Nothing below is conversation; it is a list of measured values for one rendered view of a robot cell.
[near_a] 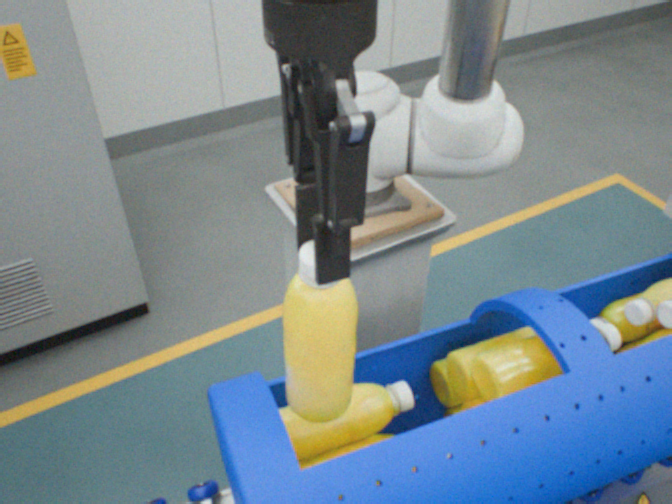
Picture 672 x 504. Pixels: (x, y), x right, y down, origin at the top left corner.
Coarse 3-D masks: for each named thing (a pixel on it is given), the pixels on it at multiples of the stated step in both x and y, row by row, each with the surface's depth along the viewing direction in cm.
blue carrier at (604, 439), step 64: (512, 320) 96; (576, 320) 75; (256, 384) 70; (384, 384) 92; (576, 384) 70; (640, 384) 72; (256, 448) 62; (384, 448) 64; (448, 448) 65; (512, 448) 67; (576, 448) 70; (640, 448) 74
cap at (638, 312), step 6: (636, 300) 94; (642, 300) 93; (630, 306) 94; (636, 306) 92; (642, 306) 92; (648, 306) 92; (630, 312) 94; (636, 312) 93; (642, 312) 92; (648, 312) 92; (630, 318) 94; (636, 318) 93; (642, 318) 92; (648, 318) 92; (636, 324) 93; (642, 324) 93
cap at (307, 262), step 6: (306, 246) 53; (312, 246) 53; (300, 252) 52; (306, 252) 52; (312, 252) 52; (300, 258) 52; (306, 258) 51; (312, 258) 52; (300, 264) 52; (306, 264) 51; (312, 264) 51; (306, 270) 52; (312, 270) 51; (306, 276) 52; (312, 276) 52
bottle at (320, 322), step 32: (288, 288) 55; (320, 288) 53; (352, 288) 55; (288, 320) 55; (320, 320) 53; (352, 320) 55; (288, 352) 58; (320, 352) 55; (352, 352) 58; (288, 384) 62; (320, 384) 58; (352, 384) 63; (320, 416) 62
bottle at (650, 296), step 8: (664, 280) 95; (648, 288) 95; (656, 288) 94; (664, 288) 93; (648, 296) 94; (656, 296) 93; (664, 296) 92; (648, 304) 93; (656, 304) 93; (656, 312) 92; (656, 320) 93
